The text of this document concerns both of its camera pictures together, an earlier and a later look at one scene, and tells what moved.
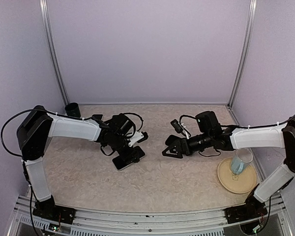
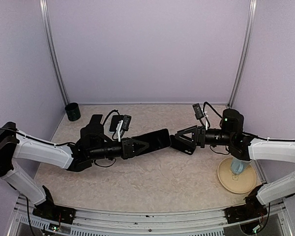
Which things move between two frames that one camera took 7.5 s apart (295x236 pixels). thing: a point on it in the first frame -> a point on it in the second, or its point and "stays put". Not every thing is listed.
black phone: [99, 116] stays put
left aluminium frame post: [43, 7] stays put
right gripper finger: [163, 153] -> [185, 140]
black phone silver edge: [133, 156] -> [157, 140]
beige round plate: [237, 183] stays put
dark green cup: [72, 109] stays put
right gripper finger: [172, 140] -> [181, 133]
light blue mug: [241, 160] stays put
